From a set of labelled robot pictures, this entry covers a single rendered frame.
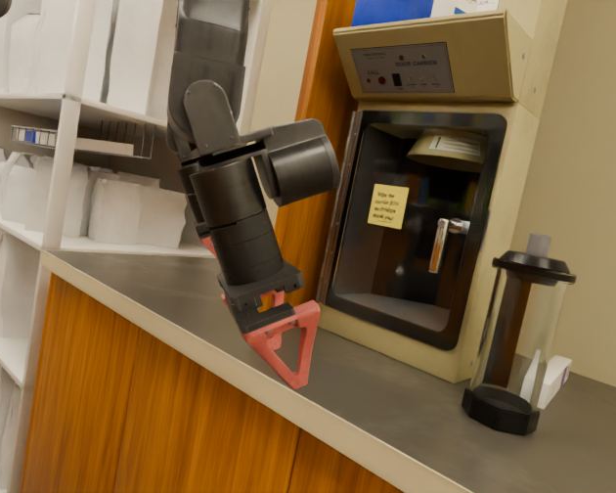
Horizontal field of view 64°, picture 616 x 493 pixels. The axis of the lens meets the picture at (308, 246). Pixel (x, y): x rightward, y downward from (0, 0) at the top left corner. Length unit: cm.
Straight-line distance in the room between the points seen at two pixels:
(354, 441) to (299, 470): 14
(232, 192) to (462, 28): 52
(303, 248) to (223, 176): 63
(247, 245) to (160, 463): 66
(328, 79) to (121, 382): 75
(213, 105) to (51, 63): 148
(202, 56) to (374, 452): 46
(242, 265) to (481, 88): 56
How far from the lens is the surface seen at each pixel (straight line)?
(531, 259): 71
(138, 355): 106
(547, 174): 129
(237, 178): 42
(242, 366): 76
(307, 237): 103
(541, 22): 93
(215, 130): 41
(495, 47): 83
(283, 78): 186
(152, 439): 104
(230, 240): 43
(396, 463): 61
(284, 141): 44
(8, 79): 230
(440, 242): 81
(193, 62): 42
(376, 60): 94
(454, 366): 88
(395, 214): 92
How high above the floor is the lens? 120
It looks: 5 degrees down
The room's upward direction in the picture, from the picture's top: 11 degrees clockwise
